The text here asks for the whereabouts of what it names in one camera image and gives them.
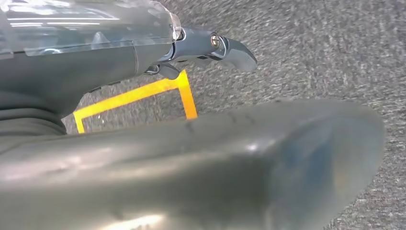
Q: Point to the yellow floor tape square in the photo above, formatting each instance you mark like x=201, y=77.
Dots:
x=127, y=96

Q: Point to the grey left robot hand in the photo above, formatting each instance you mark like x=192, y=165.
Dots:
x=190, y=177

